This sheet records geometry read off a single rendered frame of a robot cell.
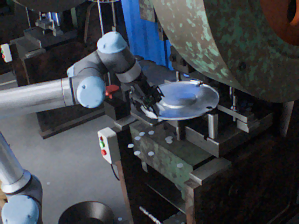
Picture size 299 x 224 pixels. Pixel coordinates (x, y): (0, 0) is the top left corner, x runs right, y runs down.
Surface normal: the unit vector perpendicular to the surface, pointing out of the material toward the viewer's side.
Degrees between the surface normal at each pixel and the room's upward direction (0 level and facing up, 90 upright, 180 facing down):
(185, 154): 0
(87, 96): 90
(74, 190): 0
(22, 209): 7
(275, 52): 90
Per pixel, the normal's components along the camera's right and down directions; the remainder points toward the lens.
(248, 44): 0.62, 0.33
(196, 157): -0.07, -0.88
